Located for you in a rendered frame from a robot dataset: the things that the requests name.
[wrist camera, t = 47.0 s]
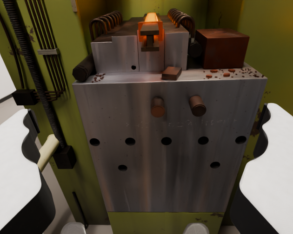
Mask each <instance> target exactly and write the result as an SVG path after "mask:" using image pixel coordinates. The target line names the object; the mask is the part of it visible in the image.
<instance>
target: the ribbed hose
mask: <svg viewBox="0 0 293 234"><path fill-rule="evenodd" d="M2 1H3V3H4V6H5V8H6V11H7V13H8V17H9V19H10V22H11V24H12V26H13V28H14V29H13V30H15V31H14V32H15V34H16V37H17V40H18V42H19V44H20V48H21V50H22V52H23V56H24V57H25V61H26V63H27V66H28V68H29V71H30V73H31V76H32V78H33V82H34V84H35V87H36V89H37V92H38V94H39V97H40V100H41V102H42V104H43V107H44V110H45V113H46V115H47V118H48V120H49V123H50V125H51V128H52V130H53V133H54V136H55V137H56V139H57V140H58V141H59V143H60V144H59V146H58V148H57V149H56V151H55V152H54V154H53V158H54V161H55V163H56V165H57V168H58V169H73V167H74V165H75V163H76V158H75V155H74V152H73V149H72V146H71V145H65V143H64V140H63V137H62V135H61V132H60V129H59V127H58V124H57V121H56V118H55V115H54V113H53V110H52V107H51V104H50V102H48V100H49V99H47V97H48V96H46V93H45V87H44V85H43V83H42V80H41V77H40V74H39V72H38V69H37V66H36V63H35V60H34V58H33V55H32V53H31V50H30V48H29V47H30V46H29V44H28V42H27V38H26V36H25V34H24V30H23V28H22V26H21V25H22V24H21V22H20V20H19V17H18V15H17V11H16V9H15V6H14V4H13V3H14V2H13V0H2Z"/></svg>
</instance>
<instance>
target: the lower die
mask: <svg viewBox="0 0 293 234"><path fill-rule="evenodd" d="M156 15H157V19H158V21H162V22H163V40H162V41H159V51H154V52H142V51H141V46H142V42H139V29H138V22H145V19H146V16H147V14H144V17H132V18H131V19H130V20H124V21H121V23H119V25H117V26H114V29H111V31H109V32H108V30H107V34H104V33H103V34H102V35H100V36H99V37H98V38H96V39H95V40H94V41H92V42H91V48H92V52H93V59H94V64H95V69H96V73H112V72H151V71H164V70H165V69H166V68H167V67H168V66H170V67H181V68H182V70H186V65H187V52H188V40H189V32H188V31H187V30H186V29H185V28H184V27H183V26H182V25H181V24H180V27H179V28H176V25H174V23H172V21H171V19H169V17H168V16H167V15H159V13H156ZM133 65H135V66H136V69H135V70H133V69H132V68H131V67H132V66H133Z"/></svg>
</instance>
